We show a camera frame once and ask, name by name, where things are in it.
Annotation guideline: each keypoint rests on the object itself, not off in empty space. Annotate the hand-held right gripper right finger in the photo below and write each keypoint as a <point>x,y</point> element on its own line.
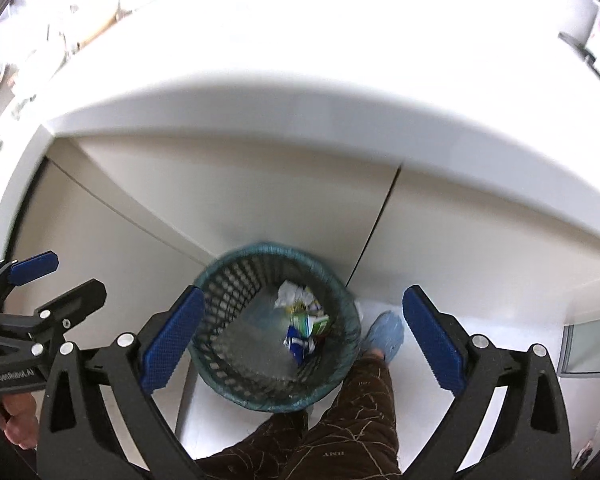
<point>435,345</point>

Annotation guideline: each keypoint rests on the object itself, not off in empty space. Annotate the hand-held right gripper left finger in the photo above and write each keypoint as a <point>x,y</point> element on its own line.
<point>172,340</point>

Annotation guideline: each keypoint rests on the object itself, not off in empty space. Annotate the wooden trivet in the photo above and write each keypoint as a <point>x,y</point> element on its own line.
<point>105,27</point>

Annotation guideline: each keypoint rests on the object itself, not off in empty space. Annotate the person's leg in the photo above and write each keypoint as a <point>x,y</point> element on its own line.
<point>360,420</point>
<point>260,445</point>

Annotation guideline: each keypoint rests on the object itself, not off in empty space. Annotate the dark green mesh trash basket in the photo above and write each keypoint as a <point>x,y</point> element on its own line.
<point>230,280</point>

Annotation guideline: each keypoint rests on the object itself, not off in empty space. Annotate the person's left leg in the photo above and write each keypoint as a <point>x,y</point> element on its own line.
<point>260,445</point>

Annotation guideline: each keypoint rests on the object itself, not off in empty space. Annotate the person's right leg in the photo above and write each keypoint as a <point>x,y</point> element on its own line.
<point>360,420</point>

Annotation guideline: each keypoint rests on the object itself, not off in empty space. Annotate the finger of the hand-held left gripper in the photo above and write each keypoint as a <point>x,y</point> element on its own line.
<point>80,297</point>
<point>32,266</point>

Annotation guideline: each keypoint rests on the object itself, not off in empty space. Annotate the green and white box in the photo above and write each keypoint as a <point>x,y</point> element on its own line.
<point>319,326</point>

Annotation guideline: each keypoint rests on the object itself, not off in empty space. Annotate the frosted glass panel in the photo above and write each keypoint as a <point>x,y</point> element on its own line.
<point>590,345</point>

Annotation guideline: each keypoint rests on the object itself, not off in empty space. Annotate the dark blue snack packet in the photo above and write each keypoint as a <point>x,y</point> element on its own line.
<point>296,347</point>

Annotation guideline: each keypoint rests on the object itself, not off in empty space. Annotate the white cabinet door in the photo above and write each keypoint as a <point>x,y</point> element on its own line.
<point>480,240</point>
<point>260,200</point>

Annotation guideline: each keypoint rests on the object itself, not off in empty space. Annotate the person's left hand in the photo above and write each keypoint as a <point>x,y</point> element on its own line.
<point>20,420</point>

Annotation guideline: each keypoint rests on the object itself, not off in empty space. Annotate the light blue shoe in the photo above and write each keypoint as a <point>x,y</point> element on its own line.
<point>385,335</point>

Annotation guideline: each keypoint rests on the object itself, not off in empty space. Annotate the white tissue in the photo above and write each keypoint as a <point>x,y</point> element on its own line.
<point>290,294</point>

